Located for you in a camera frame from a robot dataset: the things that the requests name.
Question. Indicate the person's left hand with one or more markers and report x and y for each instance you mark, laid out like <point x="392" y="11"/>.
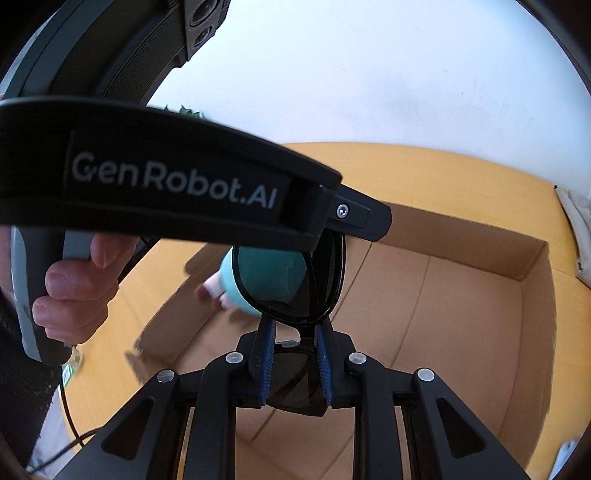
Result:
<point x="78" y="291"/>

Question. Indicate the grey folded cloth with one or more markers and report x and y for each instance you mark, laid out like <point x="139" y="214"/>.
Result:
<point x="577" y="209"/>

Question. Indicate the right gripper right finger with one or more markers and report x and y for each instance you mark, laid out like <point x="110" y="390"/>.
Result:
<point x="406" y="422"/>

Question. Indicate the black sunglasses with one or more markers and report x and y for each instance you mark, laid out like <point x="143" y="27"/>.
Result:
<point x="290" y="353"/>

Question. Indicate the pink pig plush toy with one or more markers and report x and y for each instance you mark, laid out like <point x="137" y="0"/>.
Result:
<point x="251" y="276"/>

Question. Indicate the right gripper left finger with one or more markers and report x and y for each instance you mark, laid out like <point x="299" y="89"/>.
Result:
<point x="182" y="425"/>

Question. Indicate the brown cardboard box tray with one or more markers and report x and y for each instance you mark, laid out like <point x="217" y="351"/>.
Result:
<point x="475" y="303"/>

